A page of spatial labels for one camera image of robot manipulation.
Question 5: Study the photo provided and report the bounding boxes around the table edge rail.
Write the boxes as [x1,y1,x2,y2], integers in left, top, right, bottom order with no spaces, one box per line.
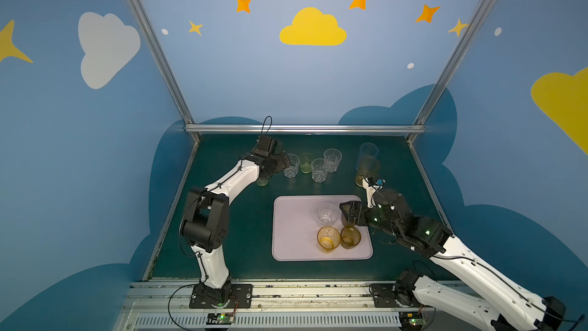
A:
[133,137,198,281]
[408,143,451,229]

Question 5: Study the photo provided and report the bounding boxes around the aluminium frame post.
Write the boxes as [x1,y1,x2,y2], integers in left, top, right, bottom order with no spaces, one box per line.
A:
[126,0,194,127]
[407,0,498,146]

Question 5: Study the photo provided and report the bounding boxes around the left aluminium frame post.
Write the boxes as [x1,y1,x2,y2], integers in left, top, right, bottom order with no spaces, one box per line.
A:
[126,0,194,127]

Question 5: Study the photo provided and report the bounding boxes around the left table edge rail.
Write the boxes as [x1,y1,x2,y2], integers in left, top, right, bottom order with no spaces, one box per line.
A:
[133,137,198,281]

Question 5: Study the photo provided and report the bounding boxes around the short yellow transparent glass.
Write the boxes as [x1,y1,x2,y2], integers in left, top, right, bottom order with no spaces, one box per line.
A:
[317,226,341,252]

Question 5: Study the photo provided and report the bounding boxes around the green circuit board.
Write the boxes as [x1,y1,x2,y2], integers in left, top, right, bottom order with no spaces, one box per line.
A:
[206,314,235,326]
[399,313,427,331]

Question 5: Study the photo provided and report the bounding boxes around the left green circuit board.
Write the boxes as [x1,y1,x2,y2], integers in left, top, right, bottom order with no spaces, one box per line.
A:
[206,314,235,326]

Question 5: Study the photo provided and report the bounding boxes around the right aluminium frame post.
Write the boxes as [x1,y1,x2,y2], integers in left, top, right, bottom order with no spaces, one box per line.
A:
[407,0,498,146]

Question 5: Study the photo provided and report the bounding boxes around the tall frosted blue glass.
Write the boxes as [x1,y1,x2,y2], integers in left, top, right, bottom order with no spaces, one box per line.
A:
[358,143,380,162]

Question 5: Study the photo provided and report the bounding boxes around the clear faceted glass three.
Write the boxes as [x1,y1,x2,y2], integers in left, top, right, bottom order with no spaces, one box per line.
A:
[316,203,338,226]

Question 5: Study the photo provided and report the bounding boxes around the tall green transparent glass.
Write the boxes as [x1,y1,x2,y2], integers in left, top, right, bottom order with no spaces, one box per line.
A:
[256,174,272,187]

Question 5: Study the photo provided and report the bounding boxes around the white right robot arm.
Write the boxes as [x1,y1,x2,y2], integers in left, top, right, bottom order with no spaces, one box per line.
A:
[339,185,566,330]

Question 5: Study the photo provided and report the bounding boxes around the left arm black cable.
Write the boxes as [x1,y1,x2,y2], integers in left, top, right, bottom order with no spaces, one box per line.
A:
[167,282,208,331]

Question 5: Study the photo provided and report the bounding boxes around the clear faceted glass four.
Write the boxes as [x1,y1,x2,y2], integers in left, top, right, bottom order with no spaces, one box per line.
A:
[324,148,342,173]

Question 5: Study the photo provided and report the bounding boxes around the white plastic tray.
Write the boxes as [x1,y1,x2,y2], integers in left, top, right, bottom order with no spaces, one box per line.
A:
[272,195,373,262]

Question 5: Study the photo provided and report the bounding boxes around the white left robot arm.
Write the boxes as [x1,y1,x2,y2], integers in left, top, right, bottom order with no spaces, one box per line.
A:
[179,138,292,308]

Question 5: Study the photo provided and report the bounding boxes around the white vented cable duct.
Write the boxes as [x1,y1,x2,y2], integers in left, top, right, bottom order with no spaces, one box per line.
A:
[114,312,401,330]

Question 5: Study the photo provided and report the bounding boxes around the small green transparent glass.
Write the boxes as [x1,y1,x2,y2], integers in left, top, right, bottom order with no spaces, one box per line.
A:
[300,153,315,174]

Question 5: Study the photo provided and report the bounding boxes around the horizontal aluminium frame rail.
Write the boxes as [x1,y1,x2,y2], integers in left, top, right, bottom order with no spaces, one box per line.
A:
[185,124,426,135]

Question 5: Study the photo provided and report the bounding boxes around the tall yellow transparent glass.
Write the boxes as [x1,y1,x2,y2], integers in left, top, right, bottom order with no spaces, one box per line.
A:
[355,155,380,187]

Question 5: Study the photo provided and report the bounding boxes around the right green circuit board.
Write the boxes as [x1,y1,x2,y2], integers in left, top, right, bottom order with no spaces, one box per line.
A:
[399,313,427,331]

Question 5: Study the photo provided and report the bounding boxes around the right table edge rail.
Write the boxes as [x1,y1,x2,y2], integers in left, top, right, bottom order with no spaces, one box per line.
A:
[408,143,451,229]

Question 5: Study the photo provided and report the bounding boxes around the clear faceted glass one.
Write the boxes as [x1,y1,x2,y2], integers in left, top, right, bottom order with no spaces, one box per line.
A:
[283,153,300,179]

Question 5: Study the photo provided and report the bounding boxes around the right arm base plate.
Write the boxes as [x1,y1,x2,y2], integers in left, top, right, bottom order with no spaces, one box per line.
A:
[369,283,423,308]

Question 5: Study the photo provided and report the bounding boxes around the clear faceted glass two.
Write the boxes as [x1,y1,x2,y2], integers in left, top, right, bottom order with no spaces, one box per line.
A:
[311,158,329,183]

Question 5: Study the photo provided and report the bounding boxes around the dimpled amber glass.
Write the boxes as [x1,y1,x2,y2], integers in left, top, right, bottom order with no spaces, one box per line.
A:
[341,212,355,227]
[340,225,362,249]

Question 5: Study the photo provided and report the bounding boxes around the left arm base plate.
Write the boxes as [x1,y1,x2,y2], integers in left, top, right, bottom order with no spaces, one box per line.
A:
[188,283,254,309]

